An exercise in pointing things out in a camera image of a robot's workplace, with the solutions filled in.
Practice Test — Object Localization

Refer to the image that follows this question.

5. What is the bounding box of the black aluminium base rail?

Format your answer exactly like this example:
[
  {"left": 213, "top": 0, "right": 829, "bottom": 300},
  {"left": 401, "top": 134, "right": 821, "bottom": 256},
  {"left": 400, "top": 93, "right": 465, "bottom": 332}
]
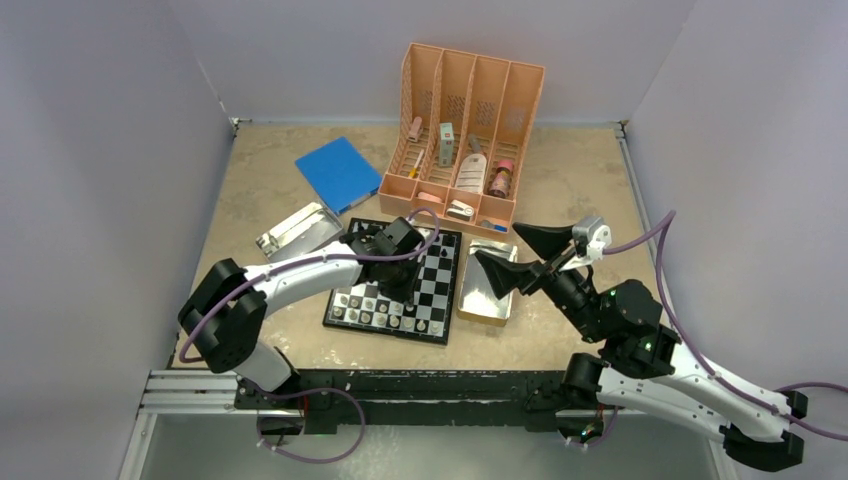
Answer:
[{"left": 135, "top": 367, "right": 720, "bottom": 439}]

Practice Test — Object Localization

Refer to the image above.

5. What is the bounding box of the pink capped small bottle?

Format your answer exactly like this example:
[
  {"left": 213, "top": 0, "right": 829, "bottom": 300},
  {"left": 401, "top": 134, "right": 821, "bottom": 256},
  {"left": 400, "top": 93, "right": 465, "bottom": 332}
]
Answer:
[{"left": 487, "top": 159, "right": 514, "bottom": 198}]

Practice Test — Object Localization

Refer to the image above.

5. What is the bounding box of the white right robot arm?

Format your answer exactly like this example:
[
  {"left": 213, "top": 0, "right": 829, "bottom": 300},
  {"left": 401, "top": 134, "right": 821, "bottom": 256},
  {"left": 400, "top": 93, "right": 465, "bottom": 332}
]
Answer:
[{"left": 475, "top": 216, "right": 808, "bottom": 472}]

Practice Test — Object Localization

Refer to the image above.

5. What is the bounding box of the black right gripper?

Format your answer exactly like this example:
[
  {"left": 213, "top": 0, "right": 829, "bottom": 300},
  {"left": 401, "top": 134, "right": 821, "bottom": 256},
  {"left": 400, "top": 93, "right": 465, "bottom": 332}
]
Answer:
[{"left": 472, "top": 224, "right": 605, "bottom": 343}]

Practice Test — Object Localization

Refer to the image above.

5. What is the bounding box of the silver tin with white pieces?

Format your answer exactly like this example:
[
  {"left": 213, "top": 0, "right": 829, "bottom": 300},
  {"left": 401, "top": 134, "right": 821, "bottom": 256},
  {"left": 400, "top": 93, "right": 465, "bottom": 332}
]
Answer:
[{"left": 255, "top": 202, "right": 343, "bottom": 263}]

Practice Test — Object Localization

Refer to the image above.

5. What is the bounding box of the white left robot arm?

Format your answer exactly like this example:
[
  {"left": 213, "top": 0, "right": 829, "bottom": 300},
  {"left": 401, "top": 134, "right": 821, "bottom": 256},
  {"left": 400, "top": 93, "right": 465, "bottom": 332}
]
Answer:
[{"left": 178, "top": 217, "right": 438, "bottom": 409}]

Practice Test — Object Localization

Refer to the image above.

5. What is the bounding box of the white lotion bottle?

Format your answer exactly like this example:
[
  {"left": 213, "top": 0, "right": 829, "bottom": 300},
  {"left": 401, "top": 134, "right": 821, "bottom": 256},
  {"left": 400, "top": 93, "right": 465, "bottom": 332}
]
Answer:
[{"left": 454, "top": 153, "right": 488, "bottom": 194}]

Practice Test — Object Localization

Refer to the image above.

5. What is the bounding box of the black and white chessboard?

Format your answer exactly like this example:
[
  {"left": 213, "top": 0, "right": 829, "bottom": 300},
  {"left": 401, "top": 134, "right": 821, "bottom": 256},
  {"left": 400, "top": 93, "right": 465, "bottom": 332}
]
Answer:
[{"left": 322, "top": 229, "right": 462, "bottom": 345}]

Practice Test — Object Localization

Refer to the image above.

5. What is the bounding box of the pink tube in organizer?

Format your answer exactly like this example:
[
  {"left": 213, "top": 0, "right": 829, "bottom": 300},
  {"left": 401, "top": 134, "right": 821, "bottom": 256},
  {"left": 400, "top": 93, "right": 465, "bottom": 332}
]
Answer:
[{"left": 407, "top": 116, "right": 423, "bottom": 143}]

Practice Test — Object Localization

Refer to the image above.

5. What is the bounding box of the yellow tipped pen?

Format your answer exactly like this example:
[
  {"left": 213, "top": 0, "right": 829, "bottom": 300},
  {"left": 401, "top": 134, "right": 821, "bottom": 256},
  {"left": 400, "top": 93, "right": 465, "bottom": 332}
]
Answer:
[{"left": 407, "top": 150, "right": 425, "bottom": 179}]

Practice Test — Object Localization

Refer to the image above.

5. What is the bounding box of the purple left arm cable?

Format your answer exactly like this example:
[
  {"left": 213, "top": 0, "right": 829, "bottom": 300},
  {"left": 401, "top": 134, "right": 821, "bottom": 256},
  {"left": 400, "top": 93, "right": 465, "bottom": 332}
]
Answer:
[{"left": 177, "top": 206, "right": 442, "bottom": 464}]

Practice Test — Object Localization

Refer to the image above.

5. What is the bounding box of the peach desk organizer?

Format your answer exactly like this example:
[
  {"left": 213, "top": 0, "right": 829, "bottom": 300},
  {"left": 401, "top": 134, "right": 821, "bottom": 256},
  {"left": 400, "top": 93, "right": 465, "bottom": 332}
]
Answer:
[{"left": 378, "top": 43, "right": 546, "bottom": 239}]

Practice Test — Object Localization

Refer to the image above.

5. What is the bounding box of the white stapler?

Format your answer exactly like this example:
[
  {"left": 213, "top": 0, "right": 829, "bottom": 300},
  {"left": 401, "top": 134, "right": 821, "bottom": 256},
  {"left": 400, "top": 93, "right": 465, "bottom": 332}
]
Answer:
[{"left": 445, "top": 200, "right": 475, "bottom": 222}]

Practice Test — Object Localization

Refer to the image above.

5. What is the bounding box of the gold empty tin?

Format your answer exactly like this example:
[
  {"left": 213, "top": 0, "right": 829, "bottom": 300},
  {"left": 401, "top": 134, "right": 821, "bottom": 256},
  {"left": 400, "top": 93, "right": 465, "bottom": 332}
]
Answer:
[{"left": 457, "top": 239, "right": 518, "bottom": 328}]

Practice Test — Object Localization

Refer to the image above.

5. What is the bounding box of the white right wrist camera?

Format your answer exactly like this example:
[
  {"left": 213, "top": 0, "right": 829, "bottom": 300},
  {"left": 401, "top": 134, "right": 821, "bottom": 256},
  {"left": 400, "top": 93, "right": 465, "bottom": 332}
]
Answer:
[{"left": 572, "top": 216, "right": 612, "bottom": 264}]

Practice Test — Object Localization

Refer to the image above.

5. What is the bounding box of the pink eraser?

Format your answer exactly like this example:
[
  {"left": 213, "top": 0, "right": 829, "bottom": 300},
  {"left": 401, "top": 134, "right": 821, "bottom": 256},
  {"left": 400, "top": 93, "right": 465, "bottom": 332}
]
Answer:
[{"left": 416, "top": 191, "right": 444, "bottom": 203}]

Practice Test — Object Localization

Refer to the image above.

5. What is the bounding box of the teal small box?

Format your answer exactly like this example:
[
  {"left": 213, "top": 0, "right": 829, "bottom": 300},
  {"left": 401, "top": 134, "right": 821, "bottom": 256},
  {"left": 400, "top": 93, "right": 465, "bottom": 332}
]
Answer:
[{"left": 438, "top": 122, "right": 455, "bottom": 168}]

